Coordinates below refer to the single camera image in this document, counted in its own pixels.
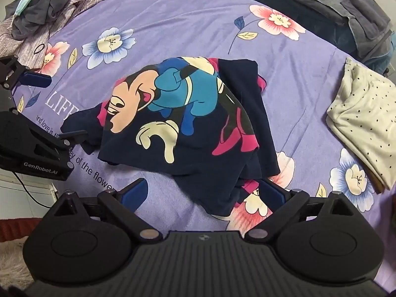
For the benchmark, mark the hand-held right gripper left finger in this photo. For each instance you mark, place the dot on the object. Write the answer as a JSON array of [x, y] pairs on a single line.
[[136, 192]]

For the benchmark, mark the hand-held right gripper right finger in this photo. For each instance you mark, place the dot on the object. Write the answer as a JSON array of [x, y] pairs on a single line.
[[273, 192]]

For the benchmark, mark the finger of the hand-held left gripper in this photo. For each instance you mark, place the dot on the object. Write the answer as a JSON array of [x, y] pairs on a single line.
[[37, 79], [74, 135]]

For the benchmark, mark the navy cartoon print shirt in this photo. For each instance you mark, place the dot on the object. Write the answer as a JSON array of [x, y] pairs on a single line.
[[191, 136]]

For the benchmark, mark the pile of grey clothes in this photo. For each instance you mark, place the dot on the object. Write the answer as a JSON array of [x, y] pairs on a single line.
[[77, 0]]

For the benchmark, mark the red cloth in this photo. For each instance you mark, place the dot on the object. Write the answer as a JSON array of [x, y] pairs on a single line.
[[12, 229]]

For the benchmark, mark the fluffy beige rug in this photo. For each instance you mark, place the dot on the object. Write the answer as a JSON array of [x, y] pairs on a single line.
[[12, 261]]

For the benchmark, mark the cream polka dot garment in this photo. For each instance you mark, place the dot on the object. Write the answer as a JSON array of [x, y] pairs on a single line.
[[365, 114]]

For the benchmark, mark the purple floral bedsheet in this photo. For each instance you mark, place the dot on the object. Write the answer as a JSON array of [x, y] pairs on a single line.
[[185, 31]]

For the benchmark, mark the grey blanket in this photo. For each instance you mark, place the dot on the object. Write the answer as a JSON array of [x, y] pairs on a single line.
[[359, 12]]

